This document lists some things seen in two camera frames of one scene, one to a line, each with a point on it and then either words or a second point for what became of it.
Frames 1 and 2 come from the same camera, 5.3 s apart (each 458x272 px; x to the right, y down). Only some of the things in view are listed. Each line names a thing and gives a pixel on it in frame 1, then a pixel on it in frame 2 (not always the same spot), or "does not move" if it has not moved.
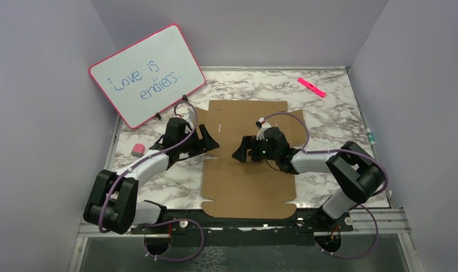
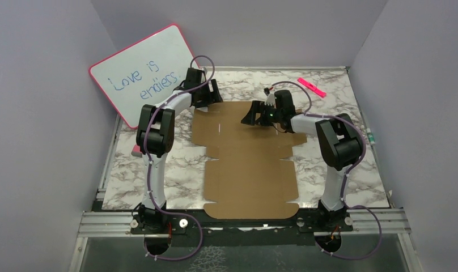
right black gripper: (240, 154) → (257, 107)
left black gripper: (207, 143) → (211, 97)
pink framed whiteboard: (146, 76) does not move
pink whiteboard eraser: (138, 150) does not move
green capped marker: (370, 137) does not move
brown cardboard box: (233, 189) does not move
